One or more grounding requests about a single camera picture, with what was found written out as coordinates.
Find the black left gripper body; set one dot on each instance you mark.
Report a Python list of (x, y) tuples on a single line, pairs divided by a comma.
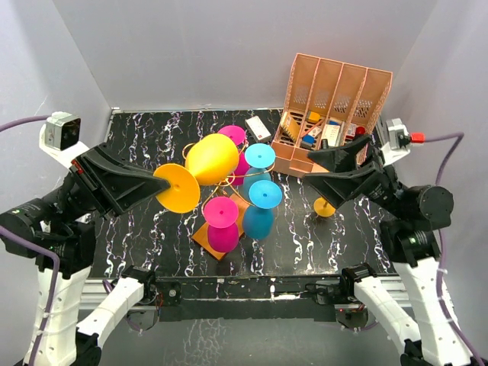
[(72, 194)]

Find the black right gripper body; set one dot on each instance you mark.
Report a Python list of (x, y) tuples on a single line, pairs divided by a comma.
[(381, 186)]

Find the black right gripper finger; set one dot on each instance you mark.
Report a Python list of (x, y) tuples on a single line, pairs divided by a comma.
[(341, 158), (338, 188)]

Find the yellow wine glass front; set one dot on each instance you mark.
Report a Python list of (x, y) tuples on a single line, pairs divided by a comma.
[(323, 208)]

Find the yellow wine glass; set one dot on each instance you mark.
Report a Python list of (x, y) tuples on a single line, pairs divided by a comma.
[(323, 208), (183, 194)]

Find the blue wine glass front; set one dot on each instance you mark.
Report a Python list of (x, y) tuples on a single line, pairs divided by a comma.
[(259, 217)]

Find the yellow wine glass back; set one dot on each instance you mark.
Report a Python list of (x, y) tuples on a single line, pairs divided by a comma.
[(183, 194)]

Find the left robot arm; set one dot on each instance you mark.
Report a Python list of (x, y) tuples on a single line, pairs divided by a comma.
[(50, 230)]

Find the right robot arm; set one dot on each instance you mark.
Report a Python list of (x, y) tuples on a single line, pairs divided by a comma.
[(413, 242)]

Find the light blue wine glass back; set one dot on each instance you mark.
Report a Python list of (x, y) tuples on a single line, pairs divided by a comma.
[(260, 157)]

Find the wooden rack base board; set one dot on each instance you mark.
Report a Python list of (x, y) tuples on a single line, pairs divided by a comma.
[(200, 237)]

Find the magenta wine glass back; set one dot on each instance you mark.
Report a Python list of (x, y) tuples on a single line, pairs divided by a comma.
[(238, 136)]

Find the magenta wine glass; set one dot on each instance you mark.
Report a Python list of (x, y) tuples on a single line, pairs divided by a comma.
[(221, 214), (238, 136)]

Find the magenta wine glass front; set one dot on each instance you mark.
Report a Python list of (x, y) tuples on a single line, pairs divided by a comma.
[(221, 214)]

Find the white carton in organizer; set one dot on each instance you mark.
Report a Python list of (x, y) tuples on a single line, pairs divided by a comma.
[(332, 134)]

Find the orange block in organizer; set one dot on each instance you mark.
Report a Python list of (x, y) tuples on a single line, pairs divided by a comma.
[(313, 117)]

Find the pink desk file organizer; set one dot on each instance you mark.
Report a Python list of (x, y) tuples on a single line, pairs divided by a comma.
[(341, 93)]

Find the white small box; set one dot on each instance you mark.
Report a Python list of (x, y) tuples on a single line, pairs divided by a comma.
[(258, 130)]

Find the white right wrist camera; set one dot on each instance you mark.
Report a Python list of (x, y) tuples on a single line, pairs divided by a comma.
[(399, 141)]

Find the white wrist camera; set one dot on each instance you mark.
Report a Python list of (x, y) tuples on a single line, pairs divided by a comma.
[(399, 141), (59, 138)]

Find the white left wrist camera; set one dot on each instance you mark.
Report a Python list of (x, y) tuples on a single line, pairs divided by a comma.
[(59, 138)]

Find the gold wire wine glass rack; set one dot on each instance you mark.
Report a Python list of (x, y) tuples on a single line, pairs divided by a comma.
[(228, 179)]

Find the black mounting rail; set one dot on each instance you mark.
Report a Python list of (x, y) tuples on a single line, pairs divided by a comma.
[(248, 297)]

